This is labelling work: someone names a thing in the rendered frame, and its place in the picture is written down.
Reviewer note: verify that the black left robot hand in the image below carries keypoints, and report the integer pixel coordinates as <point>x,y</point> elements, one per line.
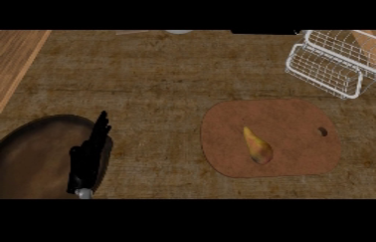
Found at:
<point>87,156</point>

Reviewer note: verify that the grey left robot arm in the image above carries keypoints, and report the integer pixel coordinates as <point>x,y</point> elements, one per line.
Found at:
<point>84,193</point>

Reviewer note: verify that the yellow orange eggplant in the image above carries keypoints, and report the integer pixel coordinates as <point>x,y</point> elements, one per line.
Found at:
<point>256,146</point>

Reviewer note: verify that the brown wooden cutting board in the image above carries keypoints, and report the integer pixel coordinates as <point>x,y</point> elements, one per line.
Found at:
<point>289,143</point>

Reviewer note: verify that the dark brown oval plate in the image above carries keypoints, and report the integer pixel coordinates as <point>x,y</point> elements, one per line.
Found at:
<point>38,156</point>

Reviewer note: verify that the pale grey flat object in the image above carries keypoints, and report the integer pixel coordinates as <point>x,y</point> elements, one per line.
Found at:
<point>156,32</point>

